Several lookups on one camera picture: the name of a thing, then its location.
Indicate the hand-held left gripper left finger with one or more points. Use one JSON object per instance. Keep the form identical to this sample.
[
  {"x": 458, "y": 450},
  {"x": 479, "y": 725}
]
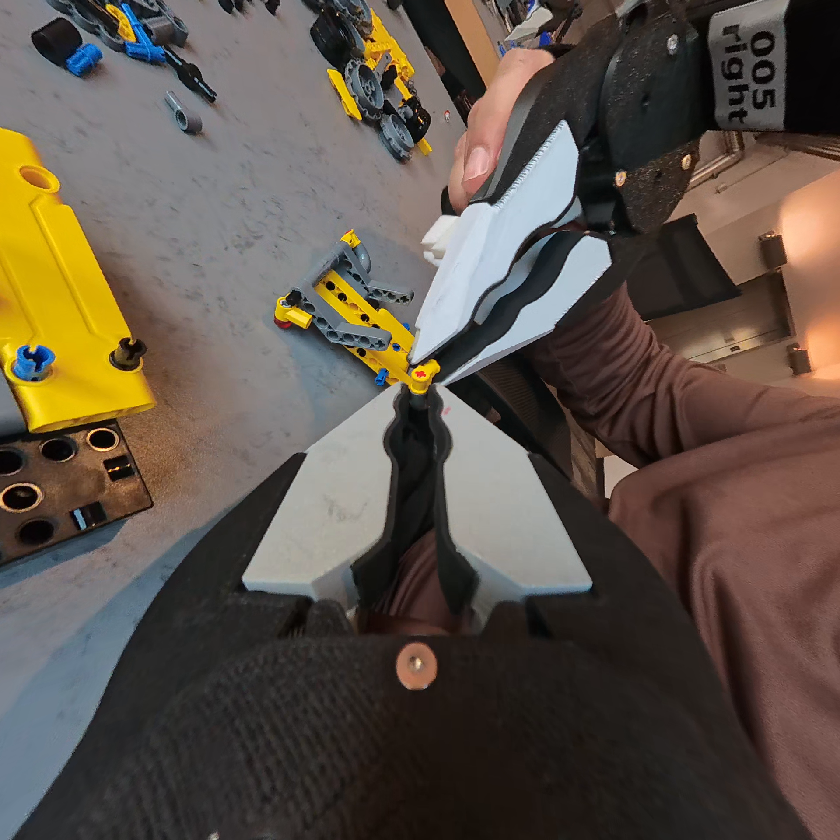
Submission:
[{"x": 328, "y": 512}]

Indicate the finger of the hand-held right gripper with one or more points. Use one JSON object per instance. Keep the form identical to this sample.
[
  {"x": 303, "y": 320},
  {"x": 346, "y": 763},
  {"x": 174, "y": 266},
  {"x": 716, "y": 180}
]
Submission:
[
  {"x": 499, "y": 256},
  {"x": 564, "y": 289}
]

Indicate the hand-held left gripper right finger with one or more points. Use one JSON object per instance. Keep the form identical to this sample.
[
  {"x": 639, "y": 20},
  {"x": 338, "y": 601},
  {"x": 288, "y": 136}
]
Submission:
[{"x": 512, "y": 518}]

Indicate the yellow panel vehicle assembly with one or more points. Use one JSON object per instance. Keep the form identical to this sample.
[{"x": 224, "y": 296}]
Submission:
[{"x": 354, "y": 315}]

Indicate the person's right forearm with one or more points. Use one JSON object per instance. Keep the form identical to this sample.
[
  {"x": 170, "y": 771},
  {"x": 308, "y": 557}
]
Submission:
[{"x": 623, "y": 367}]

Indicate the long wooden-edged desk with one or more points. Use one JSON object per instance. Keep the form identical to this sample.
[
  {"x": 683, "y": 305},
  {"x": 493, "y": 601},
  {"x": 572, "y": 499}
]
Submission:
[{"x": 469, "y": 33}]

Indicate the person's right hand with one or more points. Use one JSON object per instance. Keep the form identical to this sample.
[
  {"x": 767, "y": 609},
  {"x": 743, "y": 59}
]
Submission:
[{"x": 499, "y": 98}]

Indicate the large black board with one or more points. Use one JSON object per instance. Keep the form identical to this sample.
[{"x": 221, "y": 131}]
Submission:
[{"x": 682, "y": 269}]

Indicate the metal door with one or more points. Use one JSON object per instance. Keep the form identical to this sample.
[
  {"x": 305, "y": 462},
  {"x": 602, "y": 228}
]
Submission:
[{"x": 722, "y": 321}]

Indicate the wheeled yellow black chassis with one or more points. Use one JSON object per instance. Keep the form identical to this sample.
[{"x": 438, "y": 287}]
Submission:
[{"x": 374, "y": 85}]

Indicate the yellow wedge panel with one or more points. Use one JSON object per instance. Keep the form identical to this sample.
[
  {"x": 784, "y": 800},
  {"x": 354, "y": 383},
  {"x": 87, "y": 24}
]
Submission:
[{"x": 344, "y": 95}]

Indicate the small grey pin piece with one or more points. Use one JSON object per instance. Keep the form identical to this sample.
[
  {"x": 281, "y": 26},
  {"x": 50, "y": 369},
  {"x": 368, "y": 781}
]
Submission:
[{"x": 184, "y": 115}]

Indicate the black base yellow panel assembly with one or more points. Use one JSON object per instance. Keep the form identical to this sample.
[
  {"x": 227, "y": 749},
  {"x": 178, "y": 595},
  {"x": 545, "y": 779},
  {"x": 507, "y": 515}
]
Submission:
[{"x": 59, "y": 295}]

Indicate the black pin connector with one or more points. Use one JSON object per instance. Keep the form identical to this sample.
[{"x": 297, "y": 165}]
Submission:
[{"x": 193, "y": 75}]

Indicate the pile of small building pieces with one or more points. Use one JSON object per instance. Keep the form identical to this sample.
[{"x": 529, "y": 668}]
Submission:
[{"x": 124, "y": 26}]

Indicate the black and blue connector piece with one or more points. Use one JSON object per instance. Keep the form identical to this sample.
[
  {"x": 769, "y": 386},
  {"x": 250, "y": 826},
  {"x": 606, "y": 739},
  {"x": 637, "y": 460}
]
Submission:
[{"x": 65, "y": 43}]

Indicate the wall lamp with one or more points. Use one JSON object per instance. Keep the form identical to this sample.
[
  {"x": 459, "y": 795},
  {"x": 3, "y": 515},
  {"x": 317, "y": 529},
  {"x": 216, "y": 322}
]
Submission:
[
  {"x": 799, "y": 359},
  {"x": 773, "y": 250}
]

